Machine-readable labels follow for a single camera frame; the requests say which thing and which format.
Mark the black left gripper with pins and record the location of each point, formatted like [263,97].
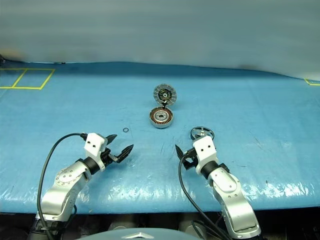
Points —
[108,157]

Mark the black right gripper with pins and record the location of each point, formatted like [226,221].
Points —
[190,158]

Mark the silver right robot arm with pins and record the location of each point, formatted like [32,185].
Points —
[235,200]

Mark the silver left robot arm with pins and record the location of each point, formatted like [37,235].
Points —
[62,185]

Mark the motor stator with copper windings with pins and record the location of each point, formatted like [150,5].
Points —
[155,117]

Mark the round motor cover with circuit board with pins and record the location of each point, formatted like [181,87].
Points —
[165,93]

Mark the blue plastic table cover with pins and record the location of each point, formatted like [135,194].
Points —
[75,112]

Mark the grey rounded shape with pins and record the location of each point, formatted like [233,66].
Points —
[122,226]
[192,225]

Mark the grey robot torso cover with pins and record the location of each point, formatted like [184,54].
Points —
[145,235]

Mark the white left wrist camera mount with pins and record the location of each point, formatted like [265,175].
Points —
[94,146]

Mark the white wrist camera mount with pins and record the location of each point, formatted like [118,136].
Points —
[205,150]
[94,146]

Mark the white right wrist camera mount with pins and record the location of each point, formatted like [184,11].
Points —
[205,150]

